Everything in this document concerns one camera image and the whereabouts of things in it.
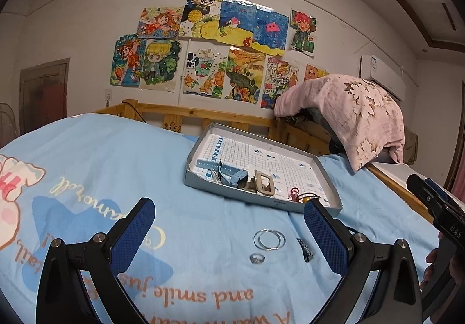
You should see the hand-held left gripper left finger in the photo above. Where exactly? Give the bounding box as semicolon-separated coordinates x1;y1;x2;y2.
36;197;157;324

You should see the green hanging garment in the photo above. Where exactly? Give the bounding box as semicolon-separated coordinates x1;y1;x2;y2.
404;130;419;165

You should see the blue wrist watch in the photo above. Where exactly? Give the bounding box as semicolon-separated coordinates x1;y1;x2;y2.
196;159;248;189

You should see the white mattress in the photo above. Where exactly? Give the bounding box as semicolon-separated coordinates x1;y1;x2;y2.
367;160;465;210

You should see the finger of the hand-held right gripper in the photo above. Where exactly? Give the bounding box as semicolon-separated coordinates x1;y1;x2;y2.
424;178;465;209
406;173;443;225

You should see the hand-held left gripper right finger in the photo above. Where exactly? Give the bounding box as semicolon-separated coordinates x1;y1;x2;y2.
303;198;424;324

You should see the wooden bed rail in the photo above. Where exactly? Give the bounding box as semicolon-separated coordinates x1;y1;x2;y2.
92;99;331;157

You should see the white air conditioner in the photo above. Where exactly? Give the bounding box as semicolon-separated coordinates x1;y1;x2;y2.
360;55;407;102

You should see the dark curtain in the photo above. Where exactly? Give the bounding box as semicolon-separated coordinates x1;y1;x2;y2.
450;80;465;197

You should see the silver hair clip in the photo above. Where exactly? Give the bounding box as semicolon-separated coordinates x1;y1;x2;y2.
211;169;233;187

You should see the beige hair claw clip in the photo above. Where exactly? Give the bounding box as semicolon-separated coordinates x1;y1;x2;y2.
246;170;276;197

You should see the grey shallow tray box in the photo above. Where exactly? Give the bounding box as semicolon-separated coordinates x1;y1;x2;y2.
184;123;343;215

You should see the brown wooden door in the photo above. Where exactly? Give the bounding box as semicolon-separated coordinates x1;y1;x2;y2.
19;59;69;136

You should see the person's right hand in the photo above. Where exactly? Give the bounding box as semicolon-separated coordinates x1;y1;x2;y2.
421;247;439;291

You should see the black hair tie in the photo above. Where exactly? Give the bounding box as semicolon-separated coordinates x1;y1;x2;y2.
296;237;313;264

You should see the yellow bead hair tie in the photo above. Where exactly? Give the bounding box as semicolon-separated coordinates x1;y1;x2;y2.
298;191;325;205

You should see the blue cartoon printed bed sheet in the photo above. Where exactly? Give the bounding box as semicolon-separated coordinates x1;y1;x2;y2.
0;112;442;324

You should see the standing fan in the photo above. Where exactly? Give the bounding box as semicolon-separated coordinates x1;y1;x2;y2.
0;102;17;146

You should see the pink floral blanket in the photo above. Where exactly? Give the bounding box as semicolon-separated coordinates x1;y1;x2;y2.
273;73;405;174

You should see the group of colourful wall drawings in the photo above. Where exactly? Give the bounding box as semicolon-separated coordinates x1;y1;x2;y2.
110;0;329;110

